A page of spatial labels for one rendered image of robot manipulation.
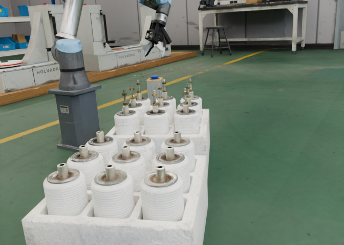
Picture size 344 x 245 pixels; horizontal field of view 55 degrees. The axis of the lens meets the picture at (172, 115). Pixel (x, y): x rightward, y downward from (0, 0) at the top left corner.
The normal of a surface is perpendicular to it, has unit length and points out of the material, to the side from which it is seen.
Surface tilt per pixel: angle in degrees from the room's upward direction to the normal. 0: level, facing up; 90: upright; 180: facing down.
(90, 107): 90
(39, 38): 90
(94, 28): 90
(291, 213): 0
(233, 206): 0
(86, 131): 90
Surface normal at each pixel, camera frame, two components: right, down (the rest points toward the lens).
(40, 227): -0.17, 0.28
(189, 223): -0.06, -0.96
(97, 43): 0.85, 0.10
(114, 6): -0.53, 0.26
